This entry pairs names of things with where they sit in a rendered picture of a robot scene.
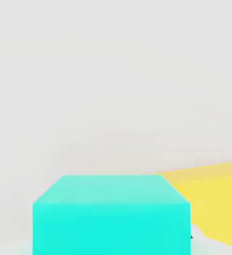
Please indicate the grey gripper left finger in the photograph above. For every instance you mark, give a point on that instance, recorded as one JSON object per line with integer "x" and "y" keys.
{"x": 22, "y": 249}

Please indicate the large yellow box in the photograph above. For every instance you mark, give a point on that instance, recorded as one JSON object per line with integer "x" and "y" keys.
{"x": 219, "y": 207}

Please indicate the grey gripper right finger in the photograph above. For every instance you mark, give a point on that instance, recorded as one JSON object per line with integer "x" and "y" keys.
{"x": 197, "y": 244}

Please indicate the small cyan cube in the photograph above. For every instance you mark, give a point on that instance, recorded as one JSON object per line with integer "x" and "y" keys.
{"x": 111, "y": 225}

